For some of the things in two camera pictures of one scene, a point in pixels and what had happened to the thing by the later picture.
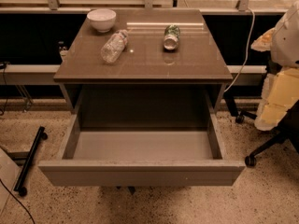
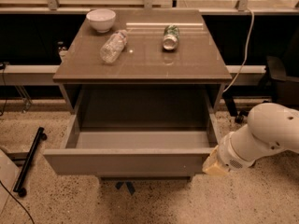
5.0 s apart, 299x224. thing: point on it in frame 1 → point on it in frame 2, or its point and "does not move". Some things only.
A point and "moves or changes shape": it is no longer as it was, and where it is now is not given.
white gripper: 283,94 → 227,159
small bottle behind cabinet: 63,49 does not move
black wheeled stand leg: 21,176 does not move
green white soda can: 172,36 does not move
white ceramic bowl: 102,20 does not move
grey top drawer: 144,134 moves or changes shape
